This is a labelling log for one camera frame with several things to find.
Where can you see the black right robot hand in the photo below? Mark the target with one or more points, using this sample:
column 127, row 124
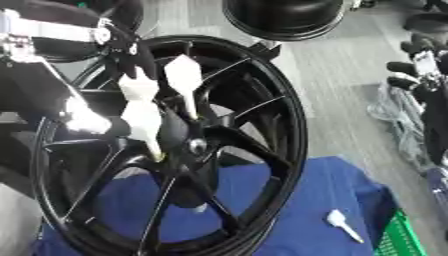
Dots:
column 429, row 71

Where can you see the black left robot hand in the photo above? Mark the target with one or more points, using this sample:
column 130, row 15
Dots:
column 131, row 53

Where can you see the white hub pin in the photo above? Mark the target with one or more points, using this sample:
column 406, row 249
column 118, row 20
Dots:
column 139, row 89
column 183, row 75
column 143, row 121
column 336, row 218

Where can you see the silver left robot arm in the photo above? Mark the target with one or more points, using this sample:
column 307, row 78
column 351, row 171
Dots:
column 52, row 30

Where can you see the black spoked wheel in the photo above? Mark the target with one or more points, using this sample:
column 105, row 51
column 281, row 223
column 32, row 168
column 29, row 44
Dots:
column 274, row 110

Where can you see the clear plastic bag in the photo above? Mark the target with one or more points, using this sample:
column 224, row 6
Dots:
column 402, row 120

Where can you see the green plastic crate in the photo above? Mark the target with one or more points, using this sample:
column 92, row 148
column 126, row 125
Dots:
column 402, row 238

